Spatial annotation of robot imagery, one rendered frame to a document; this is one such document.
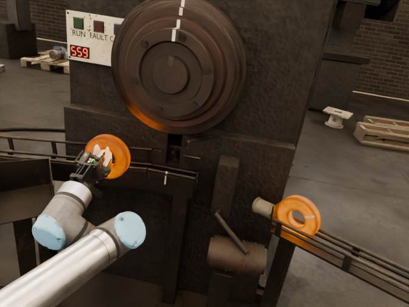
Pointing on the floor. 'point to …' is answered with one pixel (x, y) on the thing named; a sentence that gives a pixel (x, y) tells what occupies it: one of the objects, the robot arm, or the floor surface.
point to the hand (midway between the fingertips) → (107, 151)
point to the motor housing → (231, 265)
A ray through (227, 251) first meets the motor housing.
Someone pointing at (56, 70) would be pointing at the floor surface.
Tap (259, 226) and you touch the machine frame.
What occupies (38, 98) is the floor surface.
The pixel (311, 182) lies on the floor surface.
